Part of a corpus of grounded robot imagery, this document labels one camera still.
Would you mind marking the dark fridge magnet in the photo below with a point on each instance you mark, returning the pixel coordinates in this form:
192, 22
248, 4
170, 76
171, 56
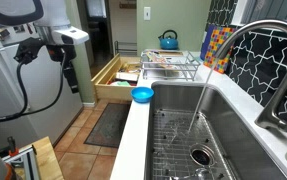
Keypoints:
3, 34

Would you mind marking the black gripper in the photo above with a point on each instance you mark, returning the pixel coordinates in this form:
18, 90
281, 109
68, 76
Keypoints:
61, 53

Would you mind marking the white box in drawer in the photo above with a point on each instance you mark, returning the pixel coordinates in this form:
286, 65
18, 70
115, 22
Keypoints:
127, 76

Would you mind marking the metal dish rack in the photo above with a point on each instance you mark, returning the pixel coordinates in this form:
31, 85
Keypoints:
188, 68

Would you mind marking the open wooden drawer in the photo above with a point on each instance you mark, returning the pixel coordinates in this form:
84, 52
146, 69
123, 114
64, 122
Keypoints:
111, 91

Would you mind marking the brushed steel faucet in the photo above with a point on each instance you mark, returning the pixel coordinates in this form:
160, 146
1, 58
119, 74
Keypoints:
283, 86

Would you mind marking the blue bowl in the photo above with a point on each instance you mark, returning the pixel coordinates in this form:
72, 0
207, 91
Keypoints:
142, 94

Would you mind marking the white light switch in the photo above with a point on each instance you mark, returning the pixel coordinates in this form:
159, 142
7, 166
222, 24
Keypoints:
147, 13

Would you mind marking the blue board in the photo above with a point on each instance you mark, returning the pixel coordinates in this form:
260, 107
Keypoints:
204, 41

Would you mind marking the running water stream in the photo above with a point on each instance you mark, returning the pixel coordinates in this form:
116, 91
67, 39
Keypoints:
199, 100

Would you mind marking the white refrigerator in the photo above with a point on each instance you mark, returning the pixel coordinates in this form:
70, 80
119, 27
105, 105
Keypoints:
3, 93

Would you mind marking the colourful cloth on rack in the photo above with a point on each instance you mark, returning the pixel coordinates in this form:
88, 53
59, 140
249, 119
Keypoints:
158, 58

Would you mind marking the stainless steel sink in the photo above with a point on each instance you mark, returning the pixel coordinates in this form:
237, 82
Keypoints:
236, 143

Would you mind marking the colourful mosaic tile board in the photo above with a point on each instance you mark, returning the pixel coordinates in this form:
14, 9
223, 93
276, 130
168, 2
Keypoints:
218, 50

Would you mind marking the metal utensil in sink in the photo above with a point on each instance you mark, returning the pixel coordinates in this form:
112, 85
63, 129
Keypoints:
201, 174

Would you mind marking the aluminium extrusion frame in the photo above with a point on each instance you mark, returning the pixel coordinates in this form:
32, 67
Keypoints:
29, 163

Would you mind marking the sink drain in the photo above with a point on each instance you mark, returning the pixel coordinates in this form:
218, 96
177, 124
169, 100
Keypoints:
201, 156

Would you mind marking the red and black clamp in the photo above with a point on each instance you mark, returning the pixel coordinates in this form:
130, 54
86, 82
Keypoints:
12, 146

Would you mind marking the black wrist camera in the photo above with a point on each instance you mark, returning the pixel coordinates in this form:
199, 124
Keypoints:
28, 50

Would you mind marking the teal kettle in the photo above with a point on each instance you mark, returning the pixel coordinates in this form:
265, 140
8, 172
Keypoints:
168, 42

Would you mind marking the wooden table board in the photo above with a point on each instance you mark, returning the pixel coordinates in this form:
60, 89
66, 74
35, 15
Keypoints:
48, 160

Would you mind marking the dark floor rug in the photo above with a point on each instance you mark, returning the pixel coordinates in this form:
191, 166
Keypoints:
108, 126

